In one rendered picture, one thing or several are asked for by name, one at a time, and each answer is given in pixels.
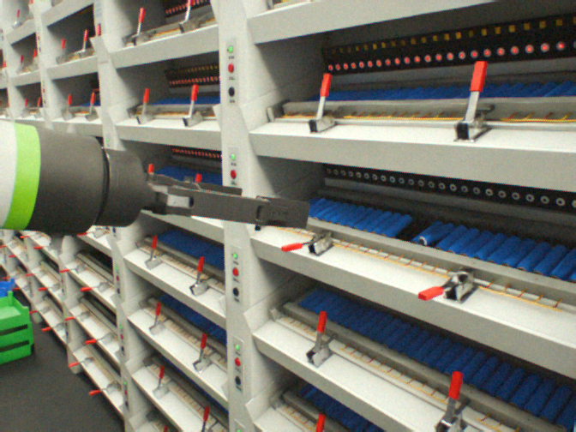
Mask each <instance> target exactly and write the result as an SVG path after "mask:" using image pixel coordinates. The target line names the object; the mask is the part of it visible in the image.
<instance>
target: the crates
mask: <svg viewBox="0 0 576 432"><path fill-rule="evenodd" d="M10 280H11V281H10V282H0V364H3V363H8V362H11V361H14V360H16V359H19V358H23V357H27V356H30V355H32V354H35V350H34V342H33V327H32V322H30V318H29V310H28V307H23V306H22V305H21V304H20V303H19V302H18V301H17V294H16V291H12V289H15V288H16V284H15V278H11V279H10Z"/></svg>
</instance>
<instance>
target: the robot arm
mask: <svg viewBox="0 0 576 432"><path fill-rule="evenodd" d="M75 126H76V124H74V123H69V126H68V127H67V129H66V130H65V131H64V132H63V131H59V130H54V129H45V128H40V127H35V126H30V125H26V124H20V123H12V122H6V121H3V120H0V230H16V231H42V232H43V233H44V234H47V236H51V249H52V250H62V244H63V239H64V237H65V236H72V237H75V236H78V234H84V233H86V232H87V231H88V230H89V229H91V227H92V226H93V225H96V226H110V227H122V228H124V227H128V226H130V225H132V224H133V223H134V222H135V221H136V219H137V218H138V216H139V213H140V211H141V210H145V211H152V213H154V214H159V215H167V214H170V215H174V214H175V215H180V216H185V217H192V216H196V217H202V218H208V219H219V220H225V221H231V222H238V223H244V224H251V225H255V231H260V230H261V228H262V227H263V226H277V227H286V228H297V229H306V228H307V223H308V217H309V208H310V203H309V202H306V201H293V200H286V199H280V198H273V197H266V196H260V195H257V196H256V198H251V197H246V196H242V192H243V189H241V188H236V187H230V186H224V185H218V184H211V183H200V182H193V179H194V178H193V177H186V176H184V179H183V181H178V180H177V179H175V178H174V177H168V176H165V175H160V174H155V173H152V172H150V173H149V172H148V173H147V177H145V170H144V166H143V164H142V162H141V159H140V158H139V157H138V156H137V155H136V154H135V153H131V152H126V151H120V150H115V149H110V148H104V147H101V146H100V144H99V142H98V141H97V139H96V138H94V137H92V136H88V135H78V132H77V131H76V127H75Z"/></svg>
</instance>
